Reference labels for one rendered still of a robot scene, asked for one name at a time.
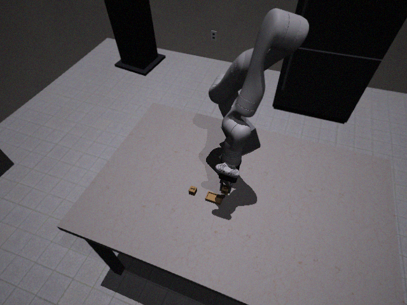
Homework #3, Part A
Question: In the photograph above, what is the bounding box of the tan rectangular tray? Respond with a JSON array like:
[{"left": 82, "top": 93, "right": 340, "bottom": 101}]
[{"left": 205, "top": 191, "right": 223, "bottom": 205}]

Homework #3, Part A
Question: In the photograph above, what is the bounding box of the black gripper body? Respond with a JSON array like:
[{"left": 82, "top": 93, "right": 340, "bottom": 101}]
[{"left": 215, "top": 152, "right": 242, "bottom": 183}]

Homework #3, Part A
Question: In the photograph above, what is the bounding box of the tan cube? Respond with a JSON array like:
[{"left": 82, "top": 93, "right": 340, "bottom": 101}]
[
  {"left": 221, "top": 184, "right": 229, "bottom": 195},
  {"left": 189, "top": 186, "right": 197, "bottom": 195}
]

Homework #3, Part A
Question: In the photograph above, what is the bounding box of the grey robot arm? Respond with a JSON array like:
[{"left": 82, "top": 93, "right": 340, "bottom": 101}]
[{"left": 209, "top": 8, "right": 309, "bottom": 158}]

